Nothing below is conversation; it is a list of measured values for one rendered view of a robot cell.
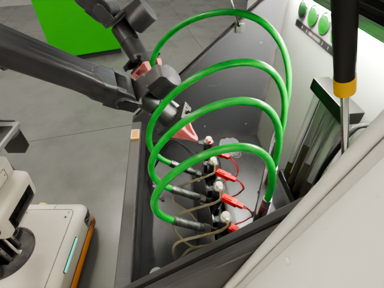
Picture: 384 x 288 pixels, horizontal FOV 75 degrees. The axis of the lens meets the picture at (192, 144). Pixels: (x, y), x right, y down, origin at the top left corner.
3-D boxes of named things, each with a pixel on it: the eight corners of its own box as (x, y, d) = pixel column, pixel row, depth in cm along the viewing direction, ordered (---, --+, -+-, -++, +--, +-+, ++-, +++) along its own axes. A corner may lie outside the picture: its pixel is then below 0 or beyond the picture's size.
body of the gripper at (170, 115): (187, 120, 62) (164, 102, 58) (161, 139, 68) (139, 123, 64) (190, 104, 66) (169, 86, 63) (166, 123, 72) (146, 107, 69)
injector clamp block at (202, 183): (190, 187, 93) (189, 158, 82) (216, 184, 93) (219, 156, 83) (202, 288, 68) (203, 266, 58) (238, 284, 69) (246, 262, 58)
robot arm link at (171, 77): (106, 77, 58) (112, 107, 55) (134, 43, 52) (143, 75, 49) (147, 91, 67) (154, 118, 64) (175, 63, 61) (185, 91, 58)
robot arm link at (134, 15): (104, 7, 72) (90, 10, 65) (131, -22, 67) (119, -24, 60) (133, 43, 76) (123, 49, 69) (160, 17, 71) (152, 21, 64)
